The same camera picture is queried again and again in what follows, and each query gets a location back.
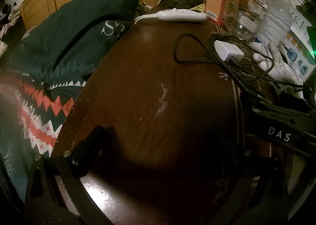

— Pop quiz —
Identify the clear glass cup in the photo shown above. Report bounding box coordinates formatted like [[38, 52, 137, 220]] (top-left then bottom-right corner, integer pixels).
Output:
[[223, 9, 262, 40]]

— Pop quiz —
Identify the white corded controller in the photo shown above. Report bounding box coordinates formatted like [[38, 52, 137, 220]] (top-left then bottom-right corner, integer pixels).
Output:
[[134, 9, 208, 24]]

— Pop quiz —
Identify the white charger adapter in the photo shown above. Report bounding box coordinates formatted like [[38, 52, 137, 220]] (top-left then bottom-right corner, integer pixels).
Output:
[[213, 40, 245, 61]]

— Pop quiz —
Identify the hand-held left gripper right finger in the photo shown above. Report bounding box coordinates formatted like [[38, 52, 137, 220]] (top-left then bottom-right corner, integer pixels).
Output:
[[212, 126, 292, 206]]

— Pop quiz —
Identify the white glove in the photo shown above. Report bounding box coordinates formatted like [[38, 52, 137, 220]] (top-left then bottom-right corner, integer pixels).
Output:
[[249, 41, 304, 85]]

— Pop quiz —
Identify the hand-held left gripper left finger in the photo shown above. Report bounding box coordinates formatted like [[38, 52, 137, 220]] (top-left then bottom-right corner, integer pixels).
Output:
[[25, 125, 105, 206]]

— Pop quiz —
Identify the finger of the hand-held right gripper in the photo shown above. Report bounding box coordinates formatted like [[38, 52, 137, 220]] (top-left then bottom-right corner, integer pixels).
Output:
[[239, 91, 315, 112]]

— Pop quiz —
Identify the blue and white box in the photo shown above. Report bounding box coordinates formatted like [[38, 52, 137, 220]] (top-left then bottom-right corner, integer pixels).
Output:
[[279, 10, 316, 80]]

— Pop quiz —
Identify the clear plastic bottle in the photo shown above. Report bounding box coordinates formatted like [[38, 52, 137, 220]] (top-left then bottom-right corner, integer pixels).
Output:
[[255, 0, 294, 48]]

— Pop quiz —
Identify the black braided cable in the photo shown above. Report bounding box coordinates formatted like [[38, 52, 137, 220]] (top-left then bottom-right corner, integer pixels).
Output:
[[173, 33, 309, 92]]

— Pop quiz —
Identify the pile of clothes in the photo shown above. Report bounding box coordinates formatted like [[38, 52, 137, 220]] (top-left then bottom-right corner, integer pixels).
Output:
[[0, 2, 25, 50]]

